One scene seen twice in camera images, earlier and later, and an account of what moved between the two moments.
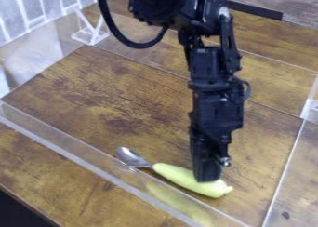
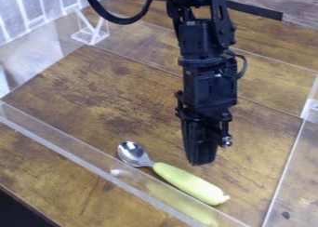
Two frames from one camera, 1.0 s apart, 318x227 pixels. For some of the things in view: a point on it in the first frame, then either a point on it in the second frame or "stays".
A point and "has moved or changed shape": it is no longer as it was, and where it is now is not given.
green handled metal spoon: [180, 176] has moved or changed shape
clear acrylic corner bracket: [91, 34] stays
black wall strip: [259, 11] stays
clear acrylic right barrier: [293, 207] stays
